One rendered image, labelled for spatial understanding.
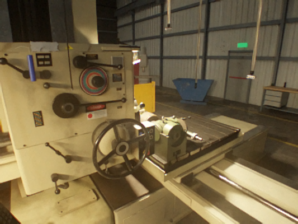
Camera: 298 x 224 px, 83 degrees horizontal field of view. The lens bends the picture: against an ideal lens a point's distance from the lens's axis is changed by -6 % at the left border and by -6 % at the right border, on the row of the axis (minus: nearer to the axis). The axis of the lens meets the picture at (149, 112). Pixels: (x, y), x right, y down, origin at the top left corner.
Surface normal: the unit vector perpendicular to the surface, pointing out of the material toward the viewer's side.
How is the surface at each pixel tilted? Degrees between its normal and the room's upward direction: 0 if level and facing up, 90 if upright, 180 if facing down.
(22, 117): 90
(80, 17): 90
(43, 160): 90
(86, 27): 90
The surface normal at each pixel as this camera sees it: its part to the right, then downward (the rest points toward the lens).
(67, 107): 0.59, 0.23
